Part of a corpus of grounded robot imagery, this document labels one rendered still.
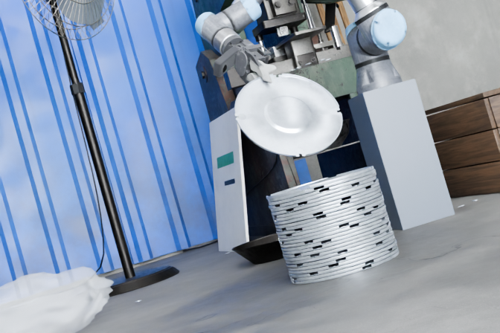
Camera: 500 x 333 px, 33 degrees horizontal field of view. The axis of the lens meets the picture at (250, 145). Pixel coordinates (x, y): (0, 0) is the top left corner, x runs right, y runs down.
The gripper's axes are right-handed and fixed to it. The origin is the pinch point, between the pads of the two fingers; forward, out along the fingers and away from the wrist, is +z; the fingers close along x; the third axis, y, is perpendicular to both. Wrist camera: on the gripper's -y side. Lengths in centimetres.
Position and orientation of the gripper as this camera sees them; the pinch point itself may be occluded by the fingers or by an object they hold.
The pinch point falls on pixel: (265, 82)
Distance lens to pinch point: 229.6
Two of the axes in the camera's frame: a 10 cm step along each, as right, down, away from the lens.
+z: 5.6, 5.5, -6.1
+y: 8.1, -2.2, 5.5
